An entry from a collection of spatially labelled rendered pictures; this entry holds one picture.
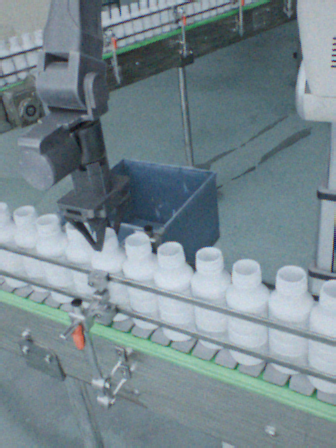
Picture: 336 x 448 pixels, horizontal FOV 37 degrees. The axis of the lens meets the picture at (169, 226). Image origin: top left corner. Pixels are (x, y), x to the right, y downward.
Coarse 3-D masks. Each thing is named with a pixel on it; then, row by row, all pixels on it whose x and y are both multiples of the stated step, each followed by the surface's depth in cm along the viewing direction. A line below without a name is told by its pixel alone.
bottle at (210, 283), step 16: (208, 256) 72; (208, 272) 70; (224, 272) 72; (192, 288) 72; (208, 288) 70; (224, 288) 70; (224, 304) 72; (208, 320) 73; (224, 320) 73; (224, 336) 75
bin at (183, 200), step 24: (120, 168) 149; (144, 168) 148; (168, 168) 143; (192, 168) 139; (144, 192) 153; (168, 192) 148; (192, 192) 144; (216, 192) 139; (144, 216) 159; (168, 216) 154; (192, 216) 129; (216, 216) 143; (120, 240) 123; (168, 240) 119; (192, 240) 131; (216, 240) 146
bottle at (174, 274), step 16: (160, 256) 72; (176, 256) 71; (160, 272) 73; (176, 272) 72; (192, 272) 74; (160, 288) 73; (176, 288) 72; (160, 304) 76; (176, 304) 74; (176, 320) 76; (192, 320) 77; (176, 336) 78
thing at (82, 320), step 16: (160, 240) 89; (96, 272) 77; (96, 288) 77; (80, 304) 73; (96, 304) 77; (112, 304) 81; (80, 320) 74; (64, 336) 72; (80, 336) 75; (96, 368) 81; (96, 384) 82; (112, 400) 84
